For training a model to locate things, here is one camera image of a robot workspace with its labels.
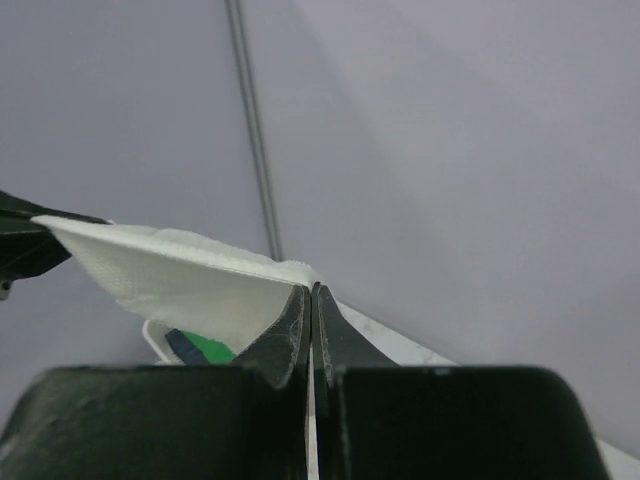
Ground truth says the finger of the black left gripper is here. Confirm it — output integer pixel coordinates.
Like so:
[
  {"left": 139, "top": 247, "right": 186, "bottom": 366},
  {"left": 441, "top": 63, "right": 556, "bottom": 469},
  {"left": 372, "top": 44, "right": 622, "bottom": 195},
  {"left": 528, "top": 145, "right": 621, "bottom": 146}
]
[{"left": 1, "top": 191, "right": 107, "bottom": 283}]

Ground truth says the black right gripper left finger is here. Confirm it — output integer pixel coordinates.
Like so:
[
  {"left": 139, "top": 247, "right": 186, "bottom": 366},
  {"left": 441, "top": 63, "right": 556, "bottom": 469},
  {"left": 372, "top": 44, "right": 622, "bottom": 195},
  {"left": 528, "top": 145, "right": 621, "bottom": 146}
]
[{"left": 1, "top": 287, "right": 311, "bottom": 479}]

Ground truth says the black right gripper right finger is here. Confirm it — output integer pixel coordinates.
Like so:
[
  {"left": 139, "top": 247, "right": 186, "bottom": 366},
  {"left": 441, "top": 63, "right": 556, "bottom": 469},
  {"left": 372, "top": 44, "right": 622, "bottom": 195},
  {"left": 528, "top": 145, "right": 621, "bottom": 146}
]
[{"left": 312, "top": 284, "right": 608, "bottom": 479}]

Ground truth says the green towel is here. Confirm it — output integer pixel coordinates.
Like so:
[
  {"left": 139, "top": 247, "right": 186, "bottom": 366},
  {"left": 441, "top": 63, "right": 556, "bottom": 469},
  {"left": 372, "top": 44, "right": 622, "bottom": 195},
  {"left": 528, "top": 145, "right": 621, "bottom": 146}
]
[{"left": 184, "top": 332, "right": 236, "bottom": 364}]

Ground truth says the dark blue towel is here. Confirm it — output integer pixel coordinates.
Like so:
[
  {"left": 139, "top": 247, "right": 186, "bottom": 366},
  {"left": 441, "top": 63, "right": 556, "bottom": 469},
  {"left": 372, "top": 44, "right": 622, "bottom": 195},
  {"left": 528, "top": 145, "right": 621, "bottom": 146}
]
[{"left": 165, "top": 329, "right": 209, "bottom": 366}]

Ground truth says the white fluffy towel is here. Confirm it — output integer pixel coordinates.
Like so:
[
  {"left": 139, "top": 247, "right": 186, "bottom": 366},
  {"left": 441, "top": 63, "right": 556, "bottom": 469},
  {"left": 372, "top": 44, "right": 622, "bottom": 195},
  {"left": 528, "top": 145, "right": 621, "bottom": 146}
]
[{"left": 32, "top": 216, "right": 320, "bottom": 353}]

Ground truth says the white perforated basket left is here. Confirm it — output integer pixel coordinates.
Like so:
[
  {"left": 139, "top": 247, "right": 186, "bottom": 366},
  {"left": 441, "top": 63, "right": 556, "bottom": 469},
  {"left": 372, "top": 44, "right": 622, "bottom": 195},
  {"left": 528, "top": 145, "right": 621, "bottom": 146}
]
[{"left": 142, "top": 320, "right": 184, "bottom": 366}]

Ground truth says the left aluminium frame post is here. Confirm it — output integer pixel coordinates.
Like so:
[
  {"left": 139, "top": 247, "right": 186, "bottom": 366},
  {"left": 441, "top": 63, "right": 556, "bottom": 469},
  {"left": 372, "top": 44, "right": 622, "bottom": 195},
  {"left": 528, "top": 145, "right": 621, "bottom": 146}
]
[{"left": 224, "top": 0, "right": 284, "bottom": 261}]

